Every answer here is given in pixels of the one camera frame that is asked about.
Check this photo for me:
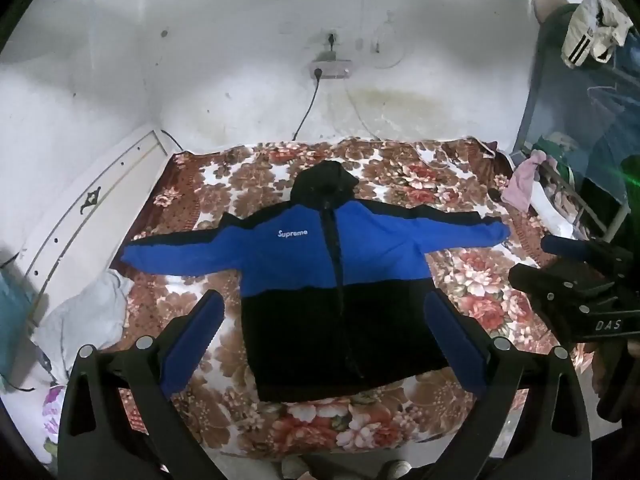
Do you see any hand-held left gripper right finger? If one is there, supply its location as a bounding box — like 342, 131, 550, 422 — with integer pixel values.
424, 290, 594, 480

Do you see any white wooden headboard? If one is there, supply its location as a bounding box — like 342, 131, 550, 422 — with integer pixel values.
15, 129, 183, 326

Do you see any purple flowered pillow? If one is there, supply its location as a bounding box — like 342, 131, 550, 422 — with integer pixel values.
40, 382, 68, 461

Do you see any pink cloth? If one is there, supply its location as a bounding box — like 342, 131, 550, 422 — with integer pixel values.
501, 152, 548, 213

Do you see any teal cloth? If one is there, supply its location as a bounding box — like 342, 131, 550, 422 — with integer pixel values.
0, 265, 36, 361

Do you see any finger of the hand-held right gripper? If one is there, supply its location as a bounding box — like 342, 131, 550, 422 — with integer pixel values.
540, 233, 637, 267
508, 262, 617, 312

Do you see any thin white cable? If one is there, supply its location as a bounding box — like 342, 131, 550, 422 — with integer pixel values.
344, 80, 451, 168

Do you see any brown floral blanket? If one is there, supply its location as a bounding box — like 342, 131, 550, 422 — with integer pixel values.
112, 136, 601, 456

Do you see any white power strip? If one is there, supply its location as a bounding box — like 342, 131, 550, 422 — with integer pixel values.
310, 59, 353, 81

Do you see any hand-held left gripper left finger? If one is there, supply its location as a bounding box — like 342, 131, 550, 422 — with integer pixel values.
56, 290, 226, 480

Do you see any white striped hanging jacket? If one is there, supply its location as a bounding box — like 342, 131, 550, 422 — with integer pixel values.
561, 0, 635, 68

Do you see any white metal rack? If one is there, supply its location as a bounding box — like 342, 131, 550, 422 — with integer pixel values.
525, 150, 632, 247

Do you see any grey cloth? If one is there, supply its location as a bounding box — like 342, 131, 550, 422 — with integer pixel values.
32, 270, 135, 386

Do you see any metal clothes rack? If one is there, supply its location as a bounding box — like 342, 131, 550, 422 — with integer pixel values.
517, 2, 640, 221

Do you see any blue and black hooded jacket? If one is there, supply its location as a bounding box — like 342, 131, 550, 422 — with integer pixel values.
121, 160, 512, 403

